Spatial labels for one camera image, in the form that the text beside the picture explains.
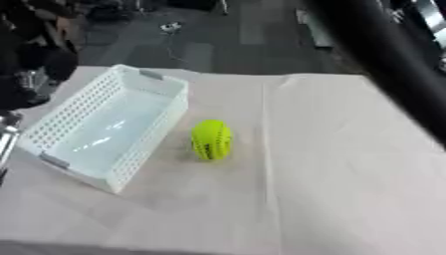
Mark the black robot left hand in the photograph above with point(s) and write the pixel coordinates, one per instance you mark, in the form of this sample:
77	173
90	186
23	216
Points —
35	63

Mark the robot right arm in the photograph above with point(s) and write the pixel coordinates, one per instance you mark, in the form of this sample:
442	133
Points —
383	56

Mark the white perforated plastic basket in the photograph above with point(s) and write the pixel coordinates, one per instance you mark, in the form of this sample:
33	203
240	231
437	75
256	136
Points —
110	132

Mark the white power strip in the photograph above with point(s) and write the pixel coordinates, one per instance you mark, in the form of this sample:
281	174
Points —
171	27

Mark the yellow-green ribbed toy ball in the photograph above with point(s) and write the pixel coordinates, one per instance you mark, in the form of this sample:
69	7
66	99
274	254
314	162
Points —
211	139

